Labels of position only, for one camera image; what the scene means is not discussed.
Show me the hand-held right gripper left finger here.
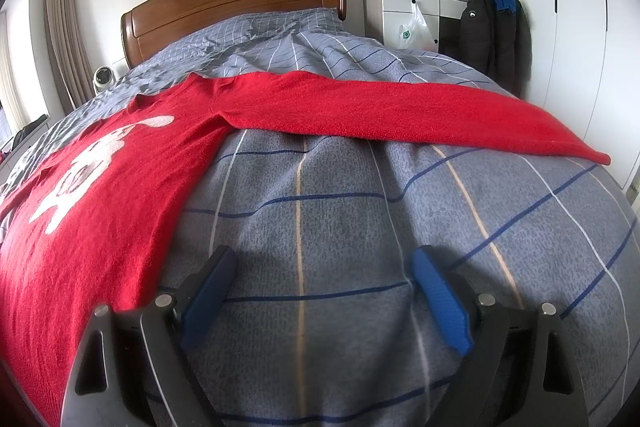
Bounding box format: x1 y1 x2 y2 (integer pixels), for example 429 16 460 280
60 245 238 427

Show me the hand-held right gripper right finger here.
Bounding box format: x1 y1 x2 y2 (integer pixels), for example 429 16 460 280
411 245 591 427

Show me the red sweater with white print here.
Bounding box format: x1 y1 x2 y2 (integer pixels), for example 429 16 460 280
0 72 612 413

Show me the grey checked duvet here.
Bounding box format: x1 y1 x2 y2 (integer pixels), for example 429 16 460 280
0 7 640 427

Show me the black jacket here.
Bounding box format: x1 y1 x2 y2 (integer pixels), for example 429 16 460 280
457 0 532 95

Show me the white plastic bag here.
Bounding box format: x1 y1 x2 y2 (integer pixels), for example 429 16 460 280
397 1 430 50

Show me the white wardrobe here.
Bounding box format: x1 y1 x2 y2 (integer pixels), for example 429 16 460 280
472 0 640 192

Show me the grey checked pillow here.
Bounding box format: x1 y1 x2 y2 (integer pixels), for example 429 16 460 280
200 7 346 52

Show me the white bedside cabinet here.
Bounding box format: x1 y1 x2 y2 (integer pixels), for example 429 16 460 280
363 0 471 55

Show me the window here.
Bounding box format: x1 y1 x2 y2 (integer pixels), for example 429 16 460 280
0 9 51 142

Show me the beige curtain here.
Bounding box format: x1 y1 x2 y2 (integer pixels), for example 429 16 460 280
45 0 98 105

